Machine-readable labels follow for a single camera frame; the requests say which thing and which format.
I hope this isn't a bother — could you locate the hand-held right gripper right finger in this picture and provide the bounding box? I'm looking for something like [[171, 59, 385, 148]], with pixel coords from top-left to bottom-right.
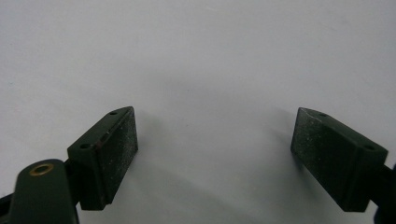
[[290, 106, 389, 213]]

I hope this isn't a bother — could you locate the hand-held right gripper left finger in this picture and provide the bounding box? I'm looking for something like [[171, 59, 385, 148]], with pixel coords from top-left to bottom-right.
[[66, 105, 139, 211]]

